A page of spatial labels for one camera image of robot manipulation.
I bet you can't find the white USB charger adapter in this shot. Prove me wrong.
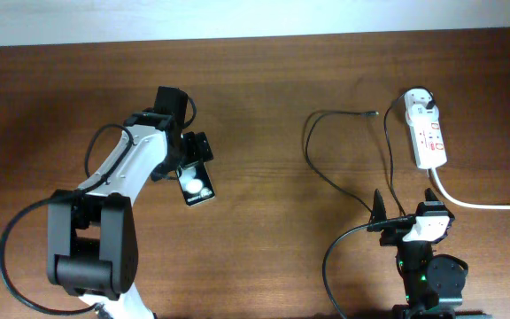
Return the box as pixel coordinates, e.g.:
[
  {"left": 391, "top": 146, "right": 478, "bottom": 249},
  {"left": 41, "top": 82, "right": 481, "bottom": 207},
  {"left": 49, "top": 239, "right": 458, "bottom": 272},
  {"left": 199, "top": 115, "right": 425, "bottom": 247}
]
[{"left": 404, "top": 88, "right": 439, "bottom": 127}]

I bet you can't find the white power strip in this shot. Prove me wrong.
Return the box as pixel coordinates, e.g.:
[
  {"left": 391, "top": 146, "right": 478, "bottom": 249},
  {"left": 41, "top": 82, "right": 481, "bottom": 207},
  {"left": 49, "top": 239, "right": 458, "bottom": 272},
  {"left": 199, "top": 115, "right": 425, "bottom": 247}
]
[{"left": 408, "top": 120, "right": 447, "bottom": 170}]

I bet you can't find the white power strip cord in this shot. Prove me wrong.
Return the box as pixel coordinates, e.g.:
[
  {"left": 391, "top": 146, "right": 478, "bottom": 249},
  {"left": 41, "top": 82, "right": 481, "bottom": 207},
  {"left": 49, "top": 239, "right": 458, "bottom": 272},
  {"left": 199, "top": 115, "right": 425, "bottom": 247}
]
[{"left": 428, "top": 167, "right": 510, "bottom": 213}]

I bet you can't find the black smartphone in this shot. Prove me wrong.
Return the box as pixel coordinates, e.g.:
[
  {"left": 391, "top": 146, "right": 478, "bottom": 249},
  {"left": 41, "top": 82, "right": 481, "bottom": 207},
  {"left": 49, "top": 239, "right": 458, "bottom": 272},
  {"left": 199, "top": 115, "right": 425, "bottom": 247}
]
[{"left": 177, "top": 162, "right": 216, "bottom": 206}]

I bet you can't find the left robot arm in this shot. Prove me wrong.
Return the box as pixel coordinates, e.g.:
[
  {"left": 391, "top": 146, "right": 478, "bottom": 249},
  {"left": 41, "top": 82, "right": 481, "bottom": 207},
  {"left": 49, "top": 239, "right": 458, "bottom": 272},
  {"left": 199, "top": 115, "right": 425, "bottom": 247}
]
[{"left": 46, "top": 87, "right": 215, "bottom": 318}]

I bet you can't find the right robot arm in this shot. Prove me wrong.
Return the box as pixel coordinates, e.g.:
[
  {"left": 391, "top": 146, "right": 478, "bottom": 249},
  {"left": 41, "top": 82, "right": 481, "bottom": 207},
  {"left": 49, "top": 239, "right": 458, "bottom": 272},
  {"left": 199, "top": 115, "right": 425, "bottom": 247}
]
[{"left": 367, "top": 189, "right": 468, "bottom": 318}]

